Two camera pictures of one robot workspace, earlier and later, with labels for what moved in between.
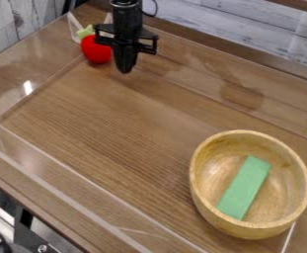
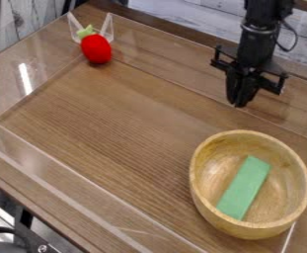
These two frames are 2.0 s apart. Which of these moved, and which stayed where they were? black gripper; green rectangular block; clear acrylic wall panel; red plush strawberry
Moved: black gripper
Stayed: red plush strawberry; clear acrylic wall panel; green rectangular block
